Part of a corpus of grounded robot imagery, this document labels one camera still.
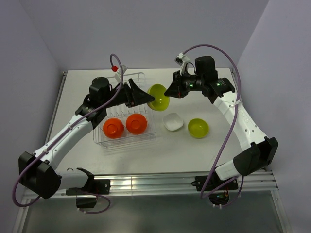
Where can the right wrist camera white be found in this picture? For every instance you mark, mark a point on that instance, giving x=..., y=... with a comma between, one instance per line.
x=183, y=61

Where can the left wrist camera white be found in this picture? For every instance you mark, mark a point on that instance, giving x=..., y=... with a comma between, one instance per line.
x=117, y=71

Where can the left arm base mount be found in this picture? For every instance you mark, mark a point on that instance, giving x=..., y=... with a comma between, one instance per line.
x=101, y=186

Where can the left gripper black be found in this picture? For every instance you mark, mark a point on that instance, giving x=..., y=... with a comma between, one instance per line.
x=135, y=96

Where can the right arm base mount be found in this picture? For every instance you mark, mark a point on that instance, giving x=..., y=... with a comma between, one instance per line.
x=213, y=183

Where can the green bowl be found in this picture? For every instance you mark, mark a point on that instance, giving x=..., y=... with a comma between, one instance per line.
x=198, y=128
x=161, y=101

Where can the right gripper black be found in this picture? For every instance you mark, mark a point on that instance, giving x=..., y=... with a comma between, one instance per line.
x=176, y=89

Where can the black box under rail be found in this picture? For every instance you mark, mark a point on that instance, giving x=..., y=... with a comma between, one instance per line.
x=86, y=203

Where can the wire dish rack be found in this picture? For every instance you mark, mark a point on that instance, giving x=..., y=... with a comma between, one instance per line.
x=122, y=113

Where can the white square bowl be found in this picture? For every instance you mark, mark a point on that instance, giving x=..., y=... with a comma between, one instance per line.
x=172, y=122

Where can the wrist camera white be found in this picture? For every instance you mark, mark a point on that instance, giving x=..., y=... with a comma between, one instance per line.
x=183, y=61
x=117, y=71

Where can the aluminium rail front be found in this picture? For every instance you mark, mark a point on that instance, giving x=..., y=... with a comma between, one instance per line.
x=179, y=183

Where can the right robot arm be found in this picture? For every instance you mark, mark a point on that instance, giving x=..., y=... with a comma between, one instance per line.
x=258, y=149

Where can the orange bowl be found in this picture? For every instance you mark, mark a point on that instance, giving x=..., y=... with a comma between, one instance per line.
x=136, y=123
x=113, y=128

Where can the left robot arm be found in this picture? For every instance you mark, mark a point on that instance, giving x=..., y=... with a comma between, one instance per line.
x=38, y=170

